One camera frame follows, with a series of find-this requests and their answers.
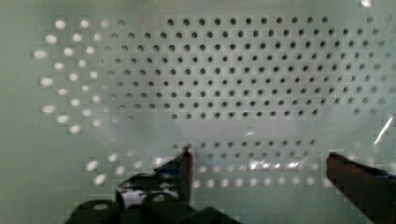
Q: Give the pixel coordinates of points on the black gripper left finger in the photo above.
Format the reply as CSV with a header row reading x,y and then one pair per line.
x,y
174,177

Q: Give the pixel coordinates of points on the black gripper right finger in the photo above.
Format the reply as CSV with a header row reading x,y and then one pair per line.
x,y
371,190

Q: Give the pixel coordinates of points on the mint green plastic strainer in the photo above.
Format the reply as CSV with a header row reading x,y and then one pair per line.
x,y
260,91

